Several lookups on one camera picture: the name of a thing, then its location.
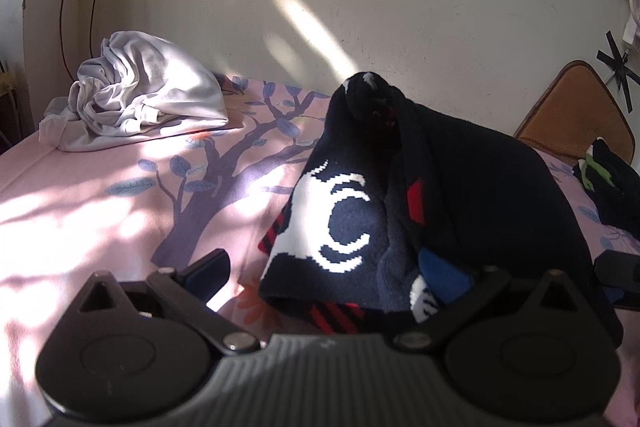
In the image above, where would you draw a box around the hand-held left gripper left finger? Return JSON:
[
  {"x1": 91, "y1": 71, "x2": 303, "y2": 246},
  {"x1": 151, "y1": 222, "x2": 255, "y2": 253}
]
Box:
[{"x1": 67, "y1": 248, "x2": 262, "y2": 354}]

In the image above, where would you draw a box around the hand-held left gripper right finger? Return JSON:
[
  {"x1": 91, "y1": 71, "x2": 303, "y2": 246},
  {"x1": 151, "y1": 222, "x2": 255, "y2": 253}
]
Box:
[{"x1": 392, "y1": 248, "x2": 591, "y2": 353}]

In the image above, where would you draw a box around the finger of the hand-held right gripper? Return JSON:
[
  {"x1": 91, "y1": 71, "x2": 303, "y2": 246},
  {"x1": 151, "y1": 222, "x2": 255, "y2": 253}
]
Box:
[{"x1": 593, "y1": 249, "x2": 640, "y2": 308}]

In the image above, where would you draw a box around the black patterned knit sweater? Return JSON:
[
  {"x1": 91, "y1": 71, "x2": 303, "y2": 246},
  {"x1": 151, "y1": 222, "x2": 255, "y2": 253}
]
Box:
[{"x1": 257, "y1": 72, "x2": 626, "y2": 349}]

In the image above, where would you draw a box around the dark garment with green trim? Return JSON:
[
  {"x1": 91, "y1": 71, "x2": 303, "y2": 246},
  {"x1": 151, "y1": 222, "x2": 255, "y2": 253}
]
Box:
[{"x1": 572, "y1": 137, "x2": 640, "y2": 229}]

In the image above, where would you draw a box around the pink printed bed sheet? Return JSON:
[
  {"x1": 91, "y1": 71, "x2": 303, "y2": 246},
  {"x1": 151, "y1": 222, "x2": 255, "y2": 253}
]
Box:
[{"x1": 0, "y1": 74, "x2": 640, "y2": 427}]

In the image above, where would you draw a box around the brown cushion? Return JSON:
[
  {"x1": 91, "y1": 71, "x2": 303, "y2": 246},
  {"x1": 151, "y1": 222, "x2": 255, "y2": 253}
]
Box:
[{"x1": 515, "y1": 60, "x2": 636, "y2": 168}]

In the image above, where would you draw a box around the white crumpled garment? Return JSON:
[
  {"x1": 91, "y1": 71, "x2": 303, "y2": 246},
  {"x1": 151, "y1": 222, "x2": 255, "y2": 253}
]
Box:
[{"x1": 40, "y1": 31, "x2": 230, "y2": 152}]

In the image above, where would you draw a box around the black tape cross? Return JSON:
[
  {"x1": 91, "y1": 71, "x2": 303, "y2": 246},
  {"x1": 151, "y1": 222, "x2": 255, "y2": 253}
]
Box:
[{"x1": 596, "y1": 31, "x2": 640, "y2": 114}]

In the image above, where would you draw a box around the white wall plug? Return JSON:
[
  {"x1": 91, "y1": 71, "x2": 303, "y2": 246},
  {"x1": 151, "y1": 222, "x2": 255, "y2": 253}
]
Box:
[{"x1": 622, "y1": 14, "x2": 640, "y2": 46}]

